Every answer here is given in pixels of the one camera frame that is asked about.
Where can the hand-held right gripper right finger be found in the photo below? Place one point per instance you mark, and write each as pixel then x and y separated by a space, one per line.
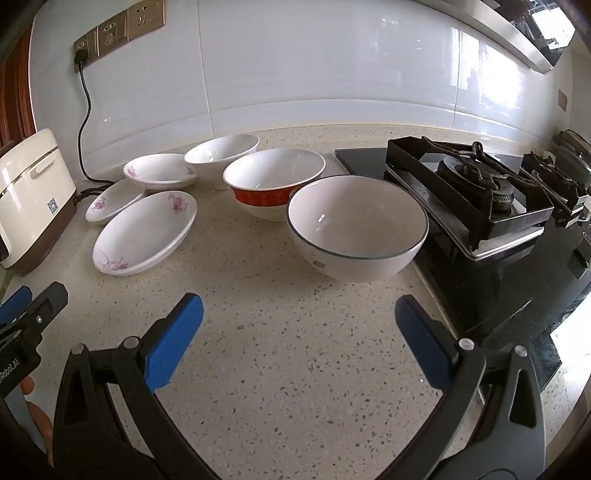
pixel 422 341

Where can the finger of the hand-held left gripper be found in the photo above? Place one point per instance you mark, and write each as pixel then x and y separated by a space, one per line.
pixel 48 300
pixel 14 304

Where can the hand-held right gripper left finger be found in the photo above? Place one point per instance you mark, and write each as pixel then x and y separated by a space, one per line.
pixel 173 337

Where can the white floral plate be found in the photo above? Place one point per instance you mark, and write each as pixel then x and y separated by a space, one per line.
pixel 159 173
pixel 113 203
pixel 143 235

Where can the dark rim white bowl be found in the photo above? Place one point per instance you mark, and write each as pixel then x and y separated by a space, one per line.
pixel 355 221

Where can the red band white bowl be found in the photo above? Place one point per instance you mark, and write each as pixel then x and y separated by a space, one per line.
pixel 272 173

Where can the white floral footed bowl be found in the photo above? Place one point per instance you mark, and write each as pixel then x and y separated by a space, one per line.
pixel 221 150

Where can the person's left hand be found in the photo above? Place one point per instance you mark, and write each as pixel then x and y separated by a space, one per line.
pixel 39 420

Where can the black glass gas stove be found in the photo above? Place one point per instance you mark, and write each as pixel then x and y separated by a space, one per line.
pixel 508 286

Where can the cream rice cooker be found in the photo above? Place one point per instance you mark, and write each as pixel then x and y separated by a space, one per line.
pixel 32 194

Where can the black iron pan support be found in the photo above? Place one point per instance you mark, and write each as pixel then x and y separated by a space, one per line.
pixel 508 224
pixel 554 184

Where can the gas burner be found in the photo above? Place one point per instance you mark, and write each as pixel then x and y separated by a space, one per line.
pixel 455 168

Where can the wooden framed glass door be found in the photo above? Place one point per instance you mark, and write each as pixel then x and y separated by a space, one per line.
pixel 14 92

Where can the dark round pot lid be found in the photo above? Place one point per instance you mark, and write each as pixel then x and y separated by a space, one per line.
pixel 577 152

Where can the steel range hood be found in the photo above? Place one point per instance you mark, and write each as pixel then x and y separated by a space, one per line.
pixel 508 32

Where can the small wall switch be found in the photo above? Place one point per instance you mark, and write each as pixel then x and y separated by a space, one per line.
pixel 562 100

